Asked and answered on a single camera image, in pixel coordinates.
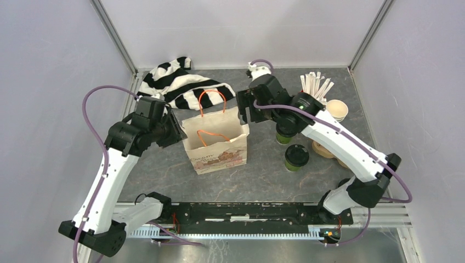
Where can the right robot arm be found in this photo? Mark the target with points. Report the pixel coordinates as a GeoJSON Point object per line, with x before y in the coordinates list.
{"type": "Point", "coordinates": [373, 170]}

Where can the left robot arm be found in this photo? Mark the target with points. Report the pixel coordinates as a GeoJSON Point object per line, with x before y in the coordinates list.
{"type": "Point", "coordinates": [96, 225]}

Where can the black cup lid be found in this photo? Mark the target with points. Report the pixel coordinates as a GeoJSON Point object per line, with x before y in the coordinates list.
{"type": "Point", "coordinates": [296, 155]}
{"type": "Point", "coordinates": [342, 182]}

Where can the white wrapped straws bundle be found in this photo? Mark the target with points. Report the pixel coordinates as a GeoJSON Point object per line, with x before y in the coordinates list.
{"type": "Point", "coordinates": [316, 85]}

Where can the black white striped cloth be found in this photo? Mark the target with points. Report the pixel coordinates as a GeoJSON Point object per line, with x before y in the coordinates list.
{"type": "Point", "coordinates": [182, 89]}

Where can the metal cable duct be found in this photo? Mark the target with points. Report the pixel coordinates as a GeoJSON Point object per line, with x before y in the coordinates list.
{"type": "Point", "coordinates": [155, 233]}

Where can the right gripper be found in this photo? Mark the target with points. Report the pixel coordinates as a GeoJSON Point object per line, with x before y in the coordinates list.
{"type": "Point", "coordinates": [244, 99]}

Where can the paper takeout bag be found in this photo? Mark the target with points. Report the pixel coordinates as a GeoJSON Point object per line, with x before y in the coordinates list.
{"type": "Point", "coordinates": [216, 140]}

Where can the green paper coffee cup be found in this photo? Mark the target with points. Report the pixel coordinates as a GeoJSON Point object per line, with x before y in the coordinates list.
{"type": "Point", "coordinates": [283, 139]}

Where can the stack of paper cups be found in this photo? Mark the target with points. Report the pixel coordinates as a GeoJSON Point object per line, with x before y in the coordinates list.
{"type": "Point", "coordinates": [337, 109]}

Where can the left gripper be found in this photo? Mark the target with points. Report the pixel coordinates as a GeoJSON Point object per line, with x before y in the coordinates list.
{"type": "Point", "coordinates": [177, 132]}

